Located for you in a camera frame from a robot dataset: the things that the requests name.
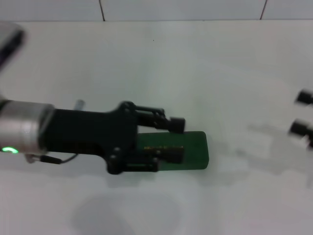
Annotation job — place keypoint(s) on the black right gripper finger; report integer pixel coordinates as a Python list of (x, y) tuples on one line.
[(305, 97), (302, 129)]

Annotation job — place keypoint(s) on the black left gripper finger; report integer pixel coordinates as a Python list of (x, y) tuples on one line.
[(171, 155), (176, 124)]

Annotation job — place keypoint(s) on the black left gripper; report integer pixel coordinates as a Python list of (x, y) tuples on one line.
[(85, 132)]

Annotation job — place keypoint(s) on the green glasses case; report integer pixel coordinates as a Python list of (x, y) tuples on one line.
[(195, 149)]

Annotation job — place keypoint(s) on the left gripper silver connector post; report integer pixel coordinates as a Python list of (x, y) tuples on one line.
[(79, 104)]

